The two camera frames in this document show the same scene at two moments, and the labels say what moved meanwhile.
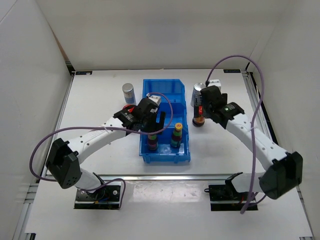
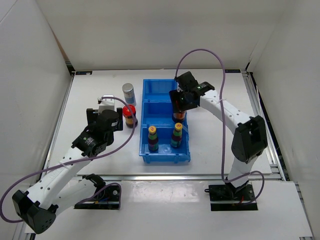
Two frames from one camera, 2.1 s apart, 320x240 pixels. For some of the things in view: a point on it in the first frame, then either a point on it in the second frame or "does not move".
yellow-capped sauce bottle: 152,142 does not move
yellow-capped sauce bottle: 176,141 does not move
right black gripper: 224,96 -> 174,96
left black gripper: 158,126 -> 91,116
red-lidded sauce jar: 199,120 -> 179,117
